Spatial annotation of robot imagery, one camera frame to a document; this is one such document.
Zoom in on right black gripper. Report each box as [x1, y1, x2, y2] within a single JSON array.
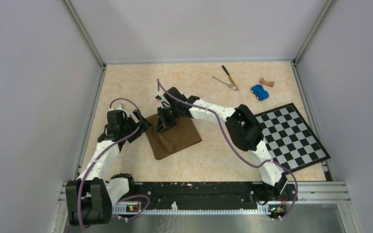
[[156, 105, 181, 135]]

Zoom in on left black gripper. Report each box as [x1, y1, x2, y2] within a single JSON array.
[[120, 109, 153, 143]]

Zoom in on brown cloth napkin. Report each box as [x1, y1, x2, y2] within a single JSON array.
[[145, 114, 202, 160]]

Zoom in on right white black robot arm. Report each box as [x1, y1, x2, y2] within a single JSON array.
[[155, 87, 288, 200]]

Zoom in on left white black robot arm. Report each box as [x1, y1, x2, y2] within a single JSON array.
[[66, 109, 152, 229]]

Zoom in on blue toy car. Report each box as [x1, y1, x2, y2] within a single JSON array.
[[251, 84, 269, 101]]

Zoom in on small brown wooden piece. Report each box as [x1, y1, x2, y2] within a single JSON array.
[[259, 77, 275, 87]]

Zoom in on black white checkerboard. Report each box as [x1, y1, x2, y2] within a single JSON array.
[[255, 103, 330, 172]]

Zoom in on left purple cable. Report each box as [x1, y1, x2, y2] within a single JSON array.
[[77, 98, 151, 230]]

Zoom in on purple cable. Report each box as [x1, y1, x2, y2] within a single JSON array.
[[156, 79, 299, 220], [77, 98, 151, 230]]

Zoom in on black-handled knife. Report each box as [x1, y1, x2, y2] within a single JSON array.
[[221, 65, 239, 91]]

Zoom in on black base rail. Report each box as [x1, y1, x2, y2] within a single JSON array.
[[125, 182, 297, 211]]

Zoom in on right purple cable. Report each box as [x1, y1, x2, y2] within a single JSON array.
[[156, 79, 299, 220]]

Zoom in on aluminium frame rail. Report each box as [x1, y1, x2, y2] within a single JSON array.
[[297, 181, 351, 204]]

